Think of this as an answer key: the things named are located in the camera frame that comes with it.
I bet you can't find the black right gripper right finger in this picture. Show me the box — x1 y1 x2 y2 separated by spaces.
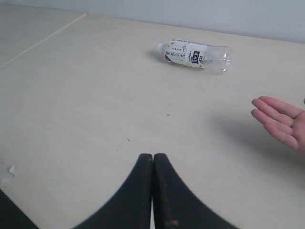
152 153 236 229

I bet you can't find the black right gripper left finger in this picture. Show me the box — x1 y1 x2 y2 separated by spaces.
76 154 153 229

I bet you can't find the white label tea bottle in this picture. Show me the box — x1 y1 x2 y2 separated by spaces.
156 39 231 73

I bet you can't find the person's open hand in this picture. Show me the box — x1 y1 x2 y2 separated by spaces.
251 96 305 153

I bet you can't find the white paper scrap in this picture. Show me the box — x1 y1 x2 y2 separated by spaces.
0 167 15 185

